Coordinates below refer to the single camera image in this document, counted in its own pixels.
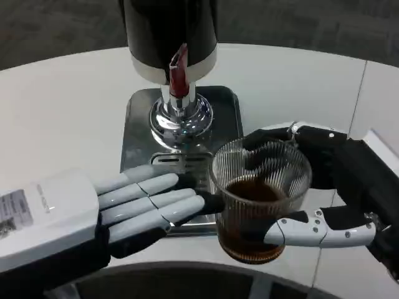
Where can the steel drip tray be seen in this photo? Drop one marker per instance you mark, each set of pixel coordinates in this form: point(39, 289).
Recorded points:
point(224, 109)

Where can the clear ribbed glass cup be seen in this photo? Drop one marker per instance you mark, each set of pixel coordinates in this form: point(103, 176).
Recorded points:
point(249, 224)

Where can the black drink dispenser steel stand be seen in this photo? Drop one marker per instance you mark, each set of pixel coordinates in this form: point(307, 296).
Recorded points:
point(168, 28)

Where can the red tap lever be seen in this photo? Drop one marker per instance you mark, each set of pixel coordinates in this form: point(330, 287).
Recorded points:
point(178, 78)

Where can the slotted steel grid plate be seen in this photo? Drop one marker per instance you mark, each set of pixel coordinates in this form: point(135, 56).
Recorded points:
point(193, 162)

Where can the dark robot torso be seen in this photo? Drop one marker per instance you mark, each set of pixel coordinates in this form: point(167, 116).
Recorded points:
point(187, 280)

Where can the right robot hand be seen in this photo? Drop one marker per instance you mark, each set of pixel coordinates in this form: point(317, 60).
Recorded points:
point(352, 174)

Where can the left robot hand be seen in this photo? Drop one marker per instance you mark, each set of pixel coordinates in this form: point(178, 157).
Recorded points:
point(62, 211)

